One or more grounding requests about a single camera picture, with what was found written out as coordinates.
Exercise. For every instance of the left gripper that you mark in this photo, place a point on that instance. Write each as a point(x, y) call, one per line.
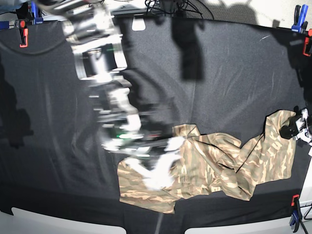
point(299, 127)

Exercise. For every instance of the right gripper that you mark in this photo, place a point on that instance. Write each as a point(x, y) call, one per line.
point(133, 137)

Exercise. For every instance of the camouflage t-shirt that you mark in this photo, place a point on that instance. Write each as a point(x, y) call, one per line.
point(215, 162)

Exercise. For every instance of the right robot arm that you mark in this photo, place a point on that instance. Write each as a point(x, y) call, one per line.
point(95, 41)

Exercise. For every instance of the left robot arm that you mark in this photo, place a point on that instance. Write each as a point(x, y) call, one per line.
point(299, 127)

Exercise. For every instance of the orange clamp bottom right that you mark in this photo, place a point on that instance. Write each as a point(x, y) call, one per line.
point(296, 217)

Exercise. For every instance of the orange clamp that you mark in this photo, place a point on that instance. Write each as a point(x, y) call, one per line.
point(307, 49)
point(23, 34)
point(296, 217)

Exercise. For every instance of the orange clamp top right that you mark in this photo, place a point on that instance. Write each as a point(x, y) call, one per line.
point(307, 49)

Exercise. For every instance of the black table cloth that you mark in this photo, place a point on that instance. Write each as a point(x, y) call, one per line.
point(223, 77)

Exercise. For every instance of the blue clamp top right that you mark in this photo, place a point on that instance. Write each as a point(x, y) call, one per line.
point(300, 24)

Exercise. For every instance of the blue clamp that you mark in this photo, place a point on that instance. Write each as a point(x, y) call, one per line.
point(35, 13)
point(300, 24)

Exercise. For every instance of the white tape patch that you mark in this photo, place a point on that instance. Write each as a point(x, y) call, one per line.
point(138, 23)

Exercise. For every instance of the orange clamp top left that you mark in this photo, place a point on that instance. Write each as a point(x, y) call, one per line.
point(23, 34)

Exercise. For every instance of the blue clamp top left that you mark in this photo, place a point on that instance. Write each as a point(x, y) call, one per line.
point(35, 13)

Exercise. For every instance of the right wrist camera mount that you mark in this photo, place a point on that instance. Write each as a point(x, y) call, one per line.
point(154, 159)

